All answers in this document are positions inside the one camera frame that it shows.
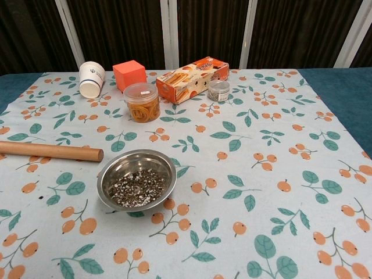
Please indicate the wooden rolling pin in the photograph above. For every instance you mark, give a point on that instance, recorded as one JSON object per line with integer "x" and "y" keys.
{"x": 58, "y": 151}

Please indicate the stainless steel bowl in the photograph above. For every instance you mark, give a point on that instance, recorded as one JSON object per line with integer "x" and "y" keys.
{"x": 130, "y": 162}

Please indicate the clear jar of rubber bands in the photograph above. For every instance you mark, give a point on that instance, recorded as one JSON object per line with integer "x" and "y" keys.
{"x": 142, "y": 107}

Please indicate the orange biscuit box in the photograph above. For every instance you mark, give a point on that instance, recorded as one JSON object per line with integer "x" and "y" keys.
{"x": 186, "y": 84}

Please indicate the fruit and leaf print tablecloth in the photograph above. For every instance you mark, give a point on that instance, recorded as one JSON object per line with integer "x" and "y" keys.
{"x": 232, "y": 174}

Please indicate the small clear jar of pins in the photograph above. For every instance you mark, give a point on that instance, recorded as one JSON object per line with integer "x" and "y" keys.
{"x": 218, "y": 91}

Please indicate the orange foam cube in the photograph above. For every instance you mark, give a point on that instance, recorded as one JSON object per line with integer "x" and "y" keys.
{"x": 128, "y": 75}

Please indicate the white paper cup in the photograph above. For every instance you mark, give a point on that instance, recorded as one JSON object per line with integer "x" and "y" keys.
{"x": 91, "y": 75}

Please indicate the dark brown curtain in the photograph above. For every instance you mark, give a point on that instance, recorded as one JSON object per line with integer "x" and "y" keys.
{"x": 122, "y": 29}

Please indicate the white frame pole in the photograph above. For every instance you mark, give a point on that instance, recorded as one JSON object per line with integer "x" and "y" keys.
{"x": 69, "y": 35}
{"x": 248, "y": 35}
{"x": 353, "y": 35}
{"x": 169, "y": 35}

